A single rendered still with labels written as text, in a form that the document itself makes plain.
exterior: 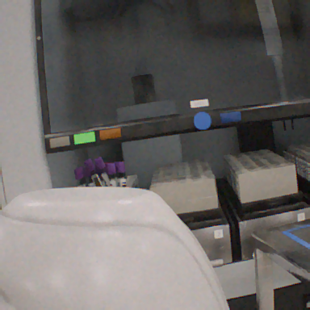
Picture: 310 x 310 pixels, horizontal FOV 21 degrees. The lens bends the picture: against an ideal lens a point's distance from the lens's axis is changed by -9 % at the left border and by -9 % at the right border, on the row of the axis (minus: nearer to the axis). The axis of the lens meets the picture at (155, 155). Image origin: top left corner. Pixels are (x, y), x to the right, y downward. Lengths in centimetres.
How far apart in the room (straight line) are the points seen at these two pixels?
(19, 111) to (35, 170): 11
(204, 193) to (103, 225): 110
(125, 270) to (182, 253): 4
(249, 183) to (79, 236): 112
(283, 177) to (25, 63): 51
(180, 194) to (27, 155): 28
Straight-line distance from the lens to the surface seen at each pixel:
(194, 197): 157
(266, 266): 127
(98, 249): 47
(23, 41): 161
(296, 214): 152
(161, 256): 48
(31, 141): 160
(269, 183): 158
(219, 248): 151
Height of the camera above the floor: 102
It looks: 3 degrees down
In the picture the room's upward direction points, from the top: 8 degrees counter-clockwise
